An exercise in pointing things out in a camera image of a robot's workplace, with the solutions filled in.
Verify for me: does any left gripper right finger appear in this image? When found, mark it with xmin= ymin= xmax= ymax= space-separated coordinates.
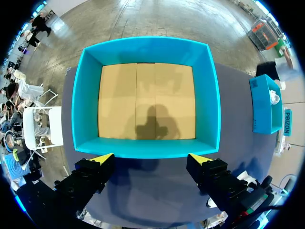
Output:
xmin=186 ymin=153 xmax=249 ymax=212

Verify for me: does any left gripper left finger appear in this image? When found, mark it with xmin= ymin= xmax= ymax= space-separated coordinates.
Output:
xmin=54 ymin=152 xmax=115 ymax=211

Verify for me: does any white sneaker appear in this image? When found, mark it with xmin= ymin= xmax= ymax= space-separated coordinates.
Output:
xmin=269 ymin=89 xmax=281 ymax=105

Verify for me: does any teal shoebox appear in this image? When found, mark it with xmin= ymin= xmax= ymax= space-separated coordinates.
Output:
xmin=71 ymin=36 xmax=221 ymax=160
xmin=249 ymin=74 xmax=283 ymax=134

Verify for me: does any teal box lid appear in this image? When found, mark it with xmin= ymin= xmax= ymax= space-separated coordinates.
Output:
xmin=283 ymin=107 xmax=293 ymax=137

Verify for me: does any person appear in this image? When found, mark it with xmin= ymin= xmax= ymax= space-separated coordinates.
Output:
xmin=31 ymin=13 xmax=52 ymax=37
xmin=256 ymin=56 xmax=298 ymax=90
xmin=1 ymin=78 xmax=24 ymax=101
xmin=20 ymin=30 xmax=41 ymax=52

